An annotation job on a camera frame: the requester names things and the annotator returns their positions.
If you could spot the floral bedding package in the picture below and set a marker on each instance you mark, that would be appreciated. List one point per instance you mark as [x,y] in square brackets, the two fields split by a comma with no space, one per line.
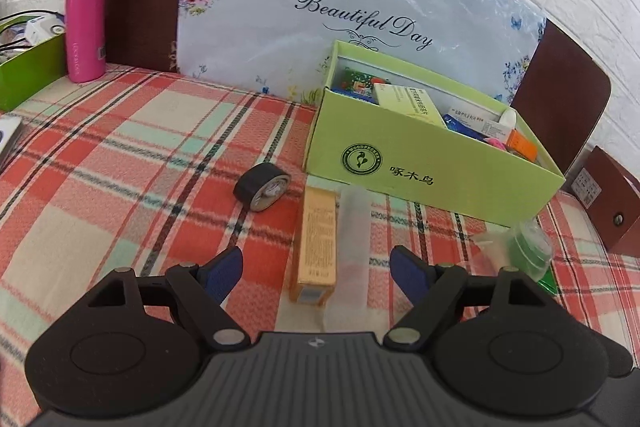
[260,32]

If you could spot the pink thermos bottle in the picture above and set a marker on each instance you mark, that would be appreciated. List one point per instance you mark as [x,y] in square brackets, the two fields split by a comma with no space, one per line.
[86,17]

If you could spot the white blue booklet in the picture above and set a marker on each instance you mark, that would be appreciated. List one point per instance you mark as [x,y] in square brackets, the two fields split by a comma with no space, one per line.
[7,132]

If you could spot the brown gift box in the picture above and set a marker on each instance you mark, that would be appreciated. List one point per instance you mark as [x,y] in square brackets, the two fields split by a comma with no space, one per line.
[610,197]

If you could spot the orange tan carton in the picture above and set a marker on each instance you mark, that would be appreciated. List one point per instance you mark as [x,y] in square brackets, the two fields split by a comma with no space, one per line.
[317,242]

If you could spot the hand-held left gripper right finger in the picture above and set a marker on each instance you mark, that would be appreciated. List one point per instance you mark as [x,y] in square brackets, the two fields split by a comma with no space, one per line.
[407,274]

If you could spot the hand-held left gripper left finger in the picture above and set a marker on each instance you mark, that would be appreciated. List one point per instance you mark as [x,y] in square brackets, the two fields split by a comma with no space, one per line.
[222,274]

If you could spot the white packet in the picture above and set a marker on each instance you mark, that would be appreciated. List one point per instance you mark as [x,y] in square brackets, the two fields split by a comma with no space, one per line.
[42,27]

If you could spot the plaid bedsheet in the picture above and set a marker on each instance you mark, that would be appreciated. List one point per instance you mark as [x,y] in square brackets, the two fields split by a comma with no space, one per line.
[125,147]

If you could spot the green lidded clear jar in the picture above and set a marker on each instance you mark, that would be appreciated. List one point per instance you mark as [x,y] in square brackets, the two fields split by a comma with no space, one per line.
[525,249]

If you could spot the blue medicine packet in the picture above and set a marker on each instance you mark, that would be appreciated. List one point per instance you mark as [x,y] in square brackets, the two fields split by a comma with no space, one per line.
[350,93]

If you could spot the light green cardboard box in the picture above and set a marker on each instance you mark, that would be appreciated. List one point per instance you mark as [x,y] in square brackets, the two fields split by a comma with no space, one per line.
[425,167]

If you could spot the translucent plastic tube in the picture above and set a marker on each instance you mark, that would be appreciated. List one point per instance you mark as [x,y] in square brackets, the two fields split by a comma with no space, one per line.
[352,232]

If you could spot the small orange box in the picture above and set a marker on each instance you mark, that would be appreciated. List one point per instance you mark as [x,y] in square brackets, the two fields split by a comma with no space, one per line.
[522,146]

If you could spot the black tape roll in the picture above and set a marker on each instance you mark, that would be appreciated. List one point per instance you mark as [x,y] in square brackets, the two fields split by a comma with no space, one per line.
[250,184]

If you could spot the green storage box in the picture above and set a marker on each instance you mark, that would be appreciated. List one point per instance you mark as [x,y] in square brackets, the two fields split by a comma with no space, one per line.
[30,72]

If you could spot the small white bottle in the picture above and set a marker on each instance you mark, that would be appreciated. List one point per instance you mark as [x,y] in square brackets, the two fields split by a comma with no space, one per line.
[507,117]

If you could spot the pale yellow medicine box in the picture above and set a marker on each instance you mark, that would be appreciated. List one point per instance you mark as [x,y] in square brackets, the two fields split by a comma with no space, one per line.
[405,104]

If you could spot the small pink item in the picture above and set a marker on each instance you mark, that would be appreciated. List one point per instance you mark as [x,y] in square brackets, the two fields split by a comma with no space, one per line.
[494,141]

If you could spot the blue white tube carton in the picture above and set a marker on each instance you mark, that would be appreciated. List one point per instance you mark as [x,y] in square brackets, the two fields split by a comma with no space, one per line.
[470,119]

